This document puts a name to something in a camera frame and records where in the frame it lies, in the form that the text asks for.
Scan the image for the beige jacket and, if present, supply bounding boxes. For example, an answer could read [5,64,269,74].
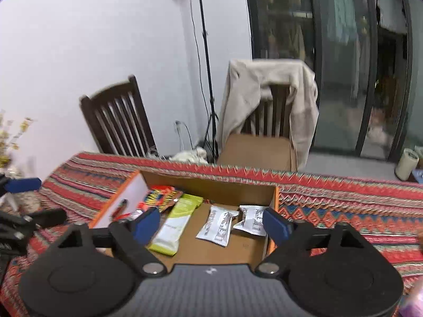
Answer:
[216,59,320,172]

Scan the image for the yellow flower branches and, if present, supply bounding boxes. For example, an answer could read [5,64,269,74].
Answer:
[0,110,34,172]

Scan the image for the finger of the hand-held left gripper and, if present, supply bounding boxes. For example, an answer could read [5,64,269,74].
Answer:
[21,208,67,230]
[0,172,42,194]

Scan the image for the hanging light blue garment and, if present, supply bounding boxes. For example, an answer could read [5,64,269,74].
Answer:
[332,0,357,45]

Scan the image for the long white snack packet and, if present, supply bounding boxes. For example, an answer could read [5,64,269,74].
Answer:
[196,205,239,248]

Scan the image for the orange cardboard box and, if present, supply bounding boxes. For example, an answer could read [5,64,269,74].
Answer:
[89,171,280,271]

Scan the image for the brown cardboard box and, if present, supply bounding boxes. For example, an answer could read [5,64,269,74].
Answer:
[216,134,298,172]

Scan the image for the small white snack packet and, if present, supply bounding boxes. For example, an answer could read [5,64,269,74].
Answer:
[233,205,268,237]

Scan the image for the white cylinder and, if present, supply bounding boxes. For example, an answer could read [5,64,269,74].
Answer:
[395,148,420,181]

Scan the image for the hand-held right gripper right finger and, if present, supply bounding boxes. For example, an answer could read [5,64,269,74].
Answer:
[256,207,372,277]

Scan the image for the glass sliding door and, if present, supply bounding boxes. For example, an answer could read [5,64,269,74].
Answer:
[245,0,423,163]

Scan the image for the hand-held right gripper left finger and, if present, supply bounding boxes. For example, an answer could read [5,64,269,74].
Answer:
[49,206,167,277]

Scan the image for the lime green snack packet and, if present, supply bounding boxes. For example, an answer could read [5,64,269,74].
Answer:
[148,194,204,256]

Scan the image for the red yellow snack packet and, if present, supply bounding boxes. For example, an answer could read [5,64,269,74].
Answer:
[116,185,184,222]

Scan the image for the hanging white cloth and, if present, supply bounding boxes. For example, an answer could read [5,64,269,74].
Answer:
[377,0,408,34]

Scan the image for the white cloth heap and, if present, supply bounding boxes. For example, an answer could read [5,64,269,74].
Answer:
[170,148,209,163]

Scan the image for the pink packet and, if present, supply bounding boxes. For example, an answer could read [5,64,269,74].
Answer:
[398,287,423,317]

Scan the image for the dark wooden chair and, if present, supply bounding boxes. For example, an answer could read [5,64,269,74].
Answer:
[241,84,293,139]
[79,75,158,158]

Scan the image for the black light stand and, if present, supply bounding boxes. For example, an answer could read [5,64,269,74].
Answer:
[195,0,220,164]

